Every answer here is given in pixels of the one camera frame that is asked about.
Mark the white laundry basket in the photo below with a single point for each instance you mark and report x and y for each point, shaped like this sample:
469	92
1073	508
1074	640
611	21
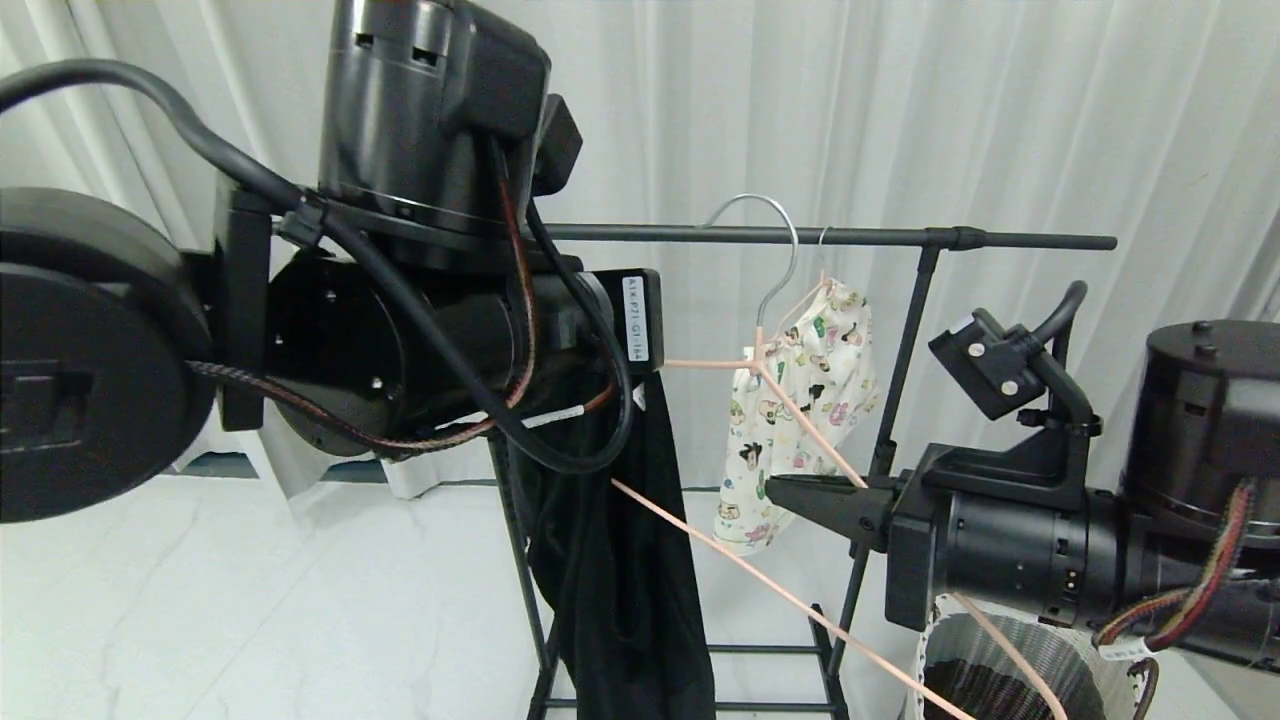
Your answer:
1010	680

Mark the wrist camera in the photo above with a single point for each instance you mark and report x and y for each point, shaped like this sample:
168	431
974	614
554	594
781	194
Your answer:
562	140
990	365

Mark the pink clothes hanger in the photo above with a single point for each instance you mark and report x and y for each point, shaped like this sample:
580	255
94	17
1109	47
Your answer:
822	260
760	362

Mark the black clothes rack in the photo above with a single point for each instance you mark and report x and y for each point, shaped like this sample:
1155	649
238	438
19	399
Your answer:
1000	239

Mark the cream printed garment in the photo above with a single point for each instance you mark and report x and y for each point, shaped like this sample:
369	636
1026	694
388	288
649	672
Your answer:
800	450

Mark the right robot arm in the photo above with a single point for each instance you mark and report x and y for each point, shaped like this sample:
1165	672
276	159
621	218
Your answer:
1200	420

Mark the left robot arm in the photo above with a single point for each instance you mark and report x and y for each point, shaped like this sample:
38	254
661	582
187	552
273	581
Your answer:
100	350

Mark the black garment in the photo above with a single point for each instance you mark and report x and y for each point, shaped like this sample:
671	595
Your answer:
620	600

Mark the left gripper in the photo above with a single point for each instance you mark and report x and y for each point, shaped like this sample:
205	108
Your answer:
640	320

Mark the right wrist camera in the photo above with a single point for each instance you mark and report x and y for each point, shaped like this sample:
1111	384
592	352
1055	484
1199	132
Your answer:
990	365

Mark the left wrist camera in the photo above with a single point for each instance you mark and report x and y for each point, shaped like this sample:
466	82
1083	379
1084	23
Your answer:
562	140

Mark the white curtain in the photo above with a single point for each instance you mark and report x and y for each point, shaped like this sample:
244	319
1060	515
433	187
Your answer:
900	100

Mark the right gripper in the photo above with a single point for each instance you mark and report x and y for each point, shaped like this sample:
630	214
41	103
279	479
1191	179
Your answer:
1020	555

